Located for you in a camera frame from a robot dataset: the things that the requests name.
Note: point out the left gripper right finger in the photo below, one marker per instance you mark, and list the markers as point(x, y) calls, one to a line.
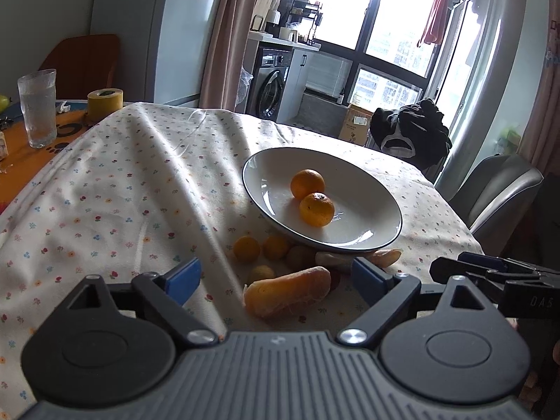
point(389, 298)

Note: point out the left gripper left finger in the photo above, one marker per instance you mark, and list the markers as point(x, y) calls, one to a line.
point(161, 298)

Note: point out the pale pomelo segment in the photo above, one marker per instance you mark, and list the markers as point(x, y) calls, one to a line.
point(381, 258)

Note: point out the brown longan fruit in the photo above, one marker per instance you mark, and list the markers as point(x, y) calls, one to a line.
point(260, 273)
point(300, 257)

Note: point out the white plate blue rim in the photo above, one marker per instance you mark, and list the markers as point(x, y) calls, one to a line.
point(366, 218)

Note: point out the small orange kumquat left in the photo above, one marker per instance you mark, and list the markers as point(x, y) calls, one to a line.
point(246, 249)

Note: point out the small orange kumquat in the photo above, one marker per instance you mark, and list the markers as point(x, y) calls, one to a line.
point(246, 249)
point(276, 247)

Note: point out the grey leather chair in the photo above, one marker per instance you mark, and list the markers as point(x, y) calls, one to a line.
point(494, 198)

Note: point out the mandarin orange front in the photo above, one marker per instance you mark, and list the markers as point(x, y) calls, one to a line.
point(317, 210)

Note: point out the mandarin orange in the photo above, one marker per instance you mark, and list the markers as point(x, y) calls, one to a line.
point(306, 182)
point(317, 210)

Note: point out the floral white tablecloth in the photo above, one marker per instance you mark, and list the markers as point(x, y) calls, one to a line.
point(153, 186)

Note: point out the small orange kumquat right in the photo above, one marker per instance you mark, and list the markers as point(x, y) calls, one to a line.
point(276, 247)

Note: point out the mandarin orange rear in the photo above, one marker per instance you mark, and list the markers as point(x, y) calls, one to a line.
point(306, 182)

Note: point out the black white clothing pile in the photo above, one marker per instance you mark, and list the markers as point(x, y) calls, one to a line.
point(414, 133)

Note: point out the cardboard box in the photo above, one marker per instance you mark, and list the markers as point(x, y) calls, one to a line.
point(356, 125)

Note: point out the yellow tape roll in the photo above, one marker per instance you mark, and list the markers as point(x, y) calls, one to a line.
point(103, 102)

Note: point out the white cabinet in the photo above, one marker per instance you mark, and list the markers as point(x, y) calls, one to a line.
point(295, 84)

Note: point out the clear drinking glass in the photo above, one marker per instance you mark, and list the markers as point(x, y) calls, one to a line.
point(37, 93)

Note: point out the brown wooden chair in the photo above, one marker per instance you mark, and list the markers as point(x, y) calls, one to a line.
point(83, 64)

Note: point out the green yellow fruit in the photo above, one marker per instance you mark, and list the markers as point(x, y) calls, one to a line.
point(4, 103)

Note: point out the pink curtain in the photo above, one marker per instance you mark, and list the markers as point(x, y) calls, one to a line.
point(225, 54)

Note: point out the grey washing machine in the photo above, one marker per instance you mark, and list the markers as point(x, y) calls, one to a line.
point(270, 72)

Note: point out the red hanging towel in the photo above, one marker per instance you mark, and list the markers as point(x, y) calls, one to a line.
point(436, 23)

